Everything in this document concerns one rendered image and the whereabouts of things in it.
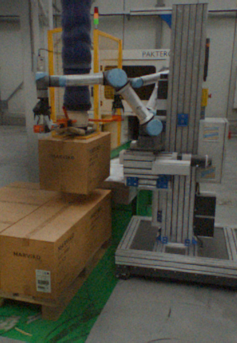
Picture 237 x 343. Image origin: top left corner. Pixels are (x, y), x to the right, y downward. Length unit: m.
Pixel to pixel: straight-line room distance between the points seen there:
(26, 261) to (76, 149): 0.87
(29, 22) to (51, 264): 2.84
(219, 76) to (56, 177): 9.64
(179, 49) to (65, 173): 1.24
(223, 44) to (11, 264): 10.44
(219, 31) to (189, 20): 9.25
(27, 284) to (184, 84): 1.78
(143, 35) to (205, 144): 9.59
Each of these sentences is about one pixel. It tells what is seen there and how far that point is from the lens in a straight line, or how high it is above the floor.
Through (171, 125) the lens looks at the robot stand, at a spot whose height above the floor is 1.19.
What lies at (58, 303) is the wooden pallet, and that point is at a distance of 2.58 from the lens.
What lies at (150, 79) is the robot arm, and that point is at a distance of 3.18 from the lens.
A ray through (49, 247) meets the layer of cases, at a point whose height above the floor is 0.50.
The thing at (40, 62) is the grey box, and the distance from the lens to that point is 4.40.
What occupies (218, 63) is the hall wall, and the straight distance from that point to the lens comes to 12.07.
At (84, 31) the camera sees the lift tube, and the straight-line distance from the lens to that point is 2.95.
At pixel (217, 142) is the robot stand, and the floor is 1.08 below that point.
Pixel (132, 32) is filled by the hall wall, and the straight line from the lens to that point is 12.31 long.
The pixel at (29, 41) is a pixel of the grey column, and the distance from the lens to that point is 4.44.
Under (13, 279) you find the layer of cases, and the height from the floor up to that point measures 0.25.
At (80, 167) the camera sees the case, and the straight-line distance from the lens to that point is 2.78.
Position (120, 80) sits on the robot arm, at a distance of 2.49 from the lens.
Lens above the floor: 1.50
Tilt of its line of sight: 14 degrees down
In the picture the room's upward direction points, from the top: 1 degrees clockwise
